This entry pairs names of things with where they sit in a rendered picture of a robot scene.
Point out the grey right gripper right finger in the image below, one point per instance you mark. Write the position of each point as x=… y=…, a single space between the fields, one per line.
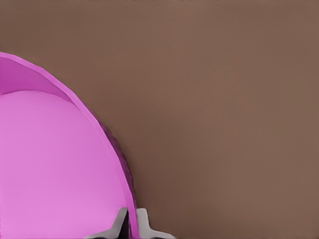
x=147 y=227

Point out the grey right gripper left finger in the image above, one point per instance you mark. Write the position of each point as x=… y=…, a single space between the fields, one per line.
x=116 y=225

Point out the pink plate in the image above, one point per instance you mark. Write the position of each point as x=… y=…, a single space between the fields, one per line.
x=54 y=159

